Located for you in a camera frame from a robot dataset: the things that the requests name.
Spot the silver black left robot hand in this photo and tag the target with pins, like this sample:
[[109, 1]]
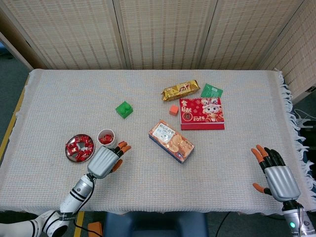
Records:
[[102, 163]]

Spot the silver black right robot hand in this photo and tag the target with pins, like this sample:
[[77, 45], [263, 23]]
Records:
[[282, 181]]

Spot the round silver metal plate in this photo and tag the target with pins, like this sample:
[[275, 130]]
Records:
[[72, 139]]

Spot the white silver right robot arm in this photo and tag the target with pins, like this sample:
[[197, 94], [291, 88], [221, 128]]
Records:
[[293, 219]]

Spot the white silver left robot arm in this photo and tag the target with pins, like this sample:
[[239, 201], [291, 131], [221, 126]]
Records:
[[76, 195]]

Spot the white paper cup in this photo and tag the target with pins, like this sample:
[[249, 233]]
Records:
[[113, 138]]

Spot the green toy building brick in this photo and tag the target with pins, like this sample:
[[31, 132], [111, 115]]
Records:
[[123, 111]]

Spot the white woven tablecloth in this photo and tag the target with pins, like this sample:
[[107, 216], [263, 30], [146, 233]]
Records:
[[160, 182]]

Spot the orange foam block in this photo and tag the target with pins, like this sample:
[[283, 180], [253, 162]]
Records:
[[95, 229]]

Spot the orange blue cookie box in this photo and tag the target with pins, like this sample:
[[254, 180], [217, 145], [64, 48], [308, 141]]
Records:
[[170, 142]]

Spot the blue padded seat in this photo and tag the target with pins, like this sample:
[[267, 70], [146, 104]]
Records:
[[153, 224]]

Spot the small orange cube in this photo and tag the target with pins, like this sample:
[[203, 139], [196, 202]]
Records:
[[173, 110]]

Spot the gold biscuit packet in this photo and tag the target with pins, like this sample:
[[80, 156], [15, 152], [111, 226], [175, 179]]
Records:
[[180, 90]]

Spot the red desk calendar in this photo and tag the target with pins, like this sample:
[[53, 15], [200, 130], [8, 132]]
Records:
[[197, 113]]

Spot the green foil sachet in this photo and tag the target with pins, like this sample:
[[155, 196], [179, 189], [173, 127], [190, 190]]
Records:
[[209, 91]]

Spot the woven folding screen panel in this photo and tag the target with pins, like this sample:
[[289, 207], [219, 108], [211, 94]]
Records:
[[298, 54], [69, 34], [247, 34], [165, 34]]

